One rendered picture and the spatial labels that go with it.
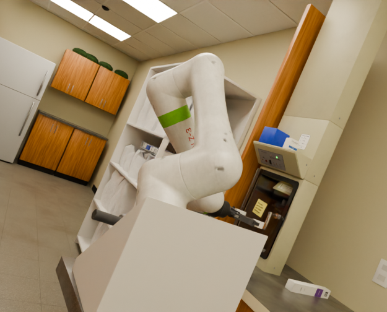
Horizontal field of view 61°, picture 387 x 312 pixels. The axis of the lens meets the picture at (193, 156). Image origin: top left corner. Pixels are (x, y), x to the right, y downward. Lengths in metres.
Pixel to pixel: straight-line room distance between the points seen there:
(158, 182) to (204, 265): 0.24
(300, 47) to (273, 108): 0.37
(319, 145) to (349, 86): 0.31
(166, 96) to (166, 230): 0.59
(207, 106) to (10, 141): 5.28
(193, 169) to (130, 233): 0.26
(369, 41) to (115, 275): 1.56
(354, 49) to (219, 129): 1.09
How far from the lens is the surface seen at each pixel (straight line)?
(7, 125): 6.01
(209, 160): 0.78
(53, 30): 6.74
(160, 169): 0.84
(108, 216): 0.72
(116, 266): 0.63
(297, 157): 1.55
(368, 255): 1.86
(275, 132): 1.70
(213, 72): 1.05
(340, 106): 1.70
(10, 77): 5.98
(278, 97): 1.92
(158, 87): 1.12
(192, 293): 0.73
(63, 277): 0.86
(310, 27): 2.08
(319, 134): 1.65
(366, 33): 1.82
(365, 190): 1.95
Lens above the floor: 1.30
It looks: level
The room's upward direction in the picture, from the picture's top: 24 degrees clockwise
